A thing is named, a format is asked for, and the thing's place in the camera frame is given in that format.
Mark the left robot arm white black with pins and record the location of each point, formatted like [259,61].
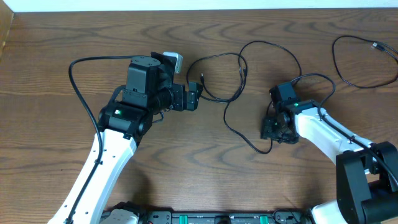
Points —
[120,126]

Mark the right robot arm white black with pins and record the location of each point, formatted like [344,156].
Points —
[366,172]

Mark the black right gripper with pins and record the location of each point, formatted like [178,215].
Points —
[266,131]

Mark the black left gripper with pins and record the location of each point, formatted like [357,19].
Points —
[192,98]

